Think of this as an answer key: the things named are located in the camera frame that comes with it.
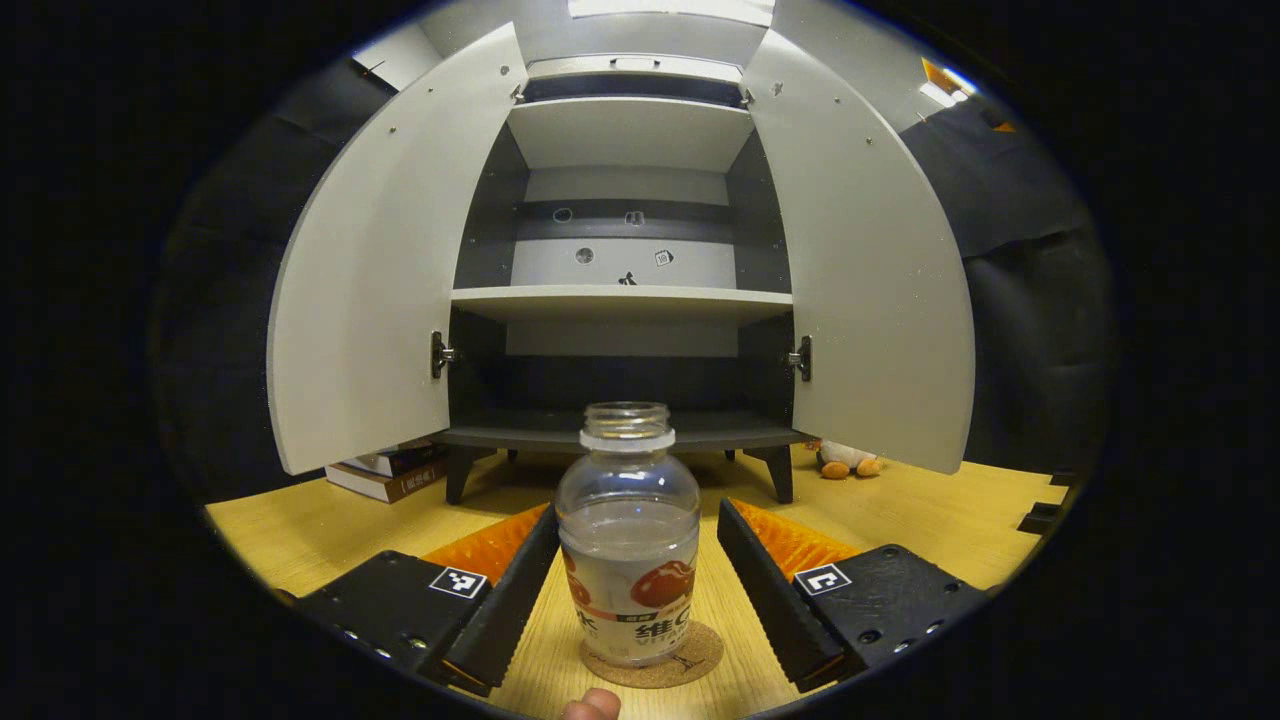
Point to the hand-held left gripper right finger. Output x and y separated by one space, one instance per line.
770 600

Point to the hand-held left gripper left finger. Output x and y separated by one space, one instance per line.
500 600

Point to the round cork coaster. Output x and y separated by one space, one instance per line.
704 648

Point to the clear bottle with red label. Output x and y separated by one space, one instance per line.
628 540

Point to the grey cabinet door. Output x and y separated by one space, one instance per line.
370 280
870 280

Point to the grey wooden cabinet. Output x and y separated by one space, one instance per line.
620 130

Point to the plush penguin toy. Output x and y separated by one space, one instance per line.
845 460

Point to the brown cover book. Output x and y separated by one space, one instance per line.
385 484

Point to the black backdrop cloth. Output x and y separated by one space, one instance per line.
1030 300

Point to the small ceiling light panel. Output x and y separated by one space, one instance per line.
945 90

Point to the long ceiling light panel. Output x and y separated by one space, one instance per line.
670 8

